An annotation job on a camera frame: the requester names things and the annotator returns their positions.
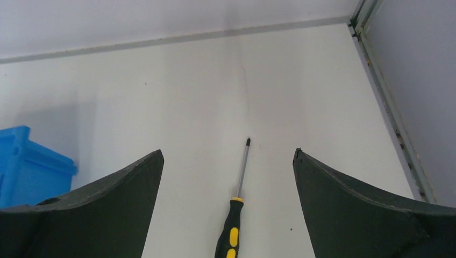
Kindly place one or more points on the black yellow screwdriver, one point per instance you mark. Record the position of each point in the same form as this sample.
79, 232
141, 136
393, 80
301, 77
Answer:
228, 241

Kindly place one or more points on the aluminium frame profile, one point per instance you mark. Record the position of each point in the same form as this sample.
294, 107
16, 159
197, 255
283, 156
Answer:
359, 23

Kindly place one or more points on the blue plastic bin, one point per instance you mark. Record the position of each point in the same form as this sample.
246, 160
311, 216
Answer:
30, 172

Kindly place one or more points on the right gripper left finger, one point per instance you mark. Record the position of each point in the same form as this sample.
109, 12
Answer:
109, 217

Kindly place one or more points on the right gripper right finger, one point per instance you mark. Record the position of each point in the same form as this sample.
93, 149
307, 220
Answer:
347, 217

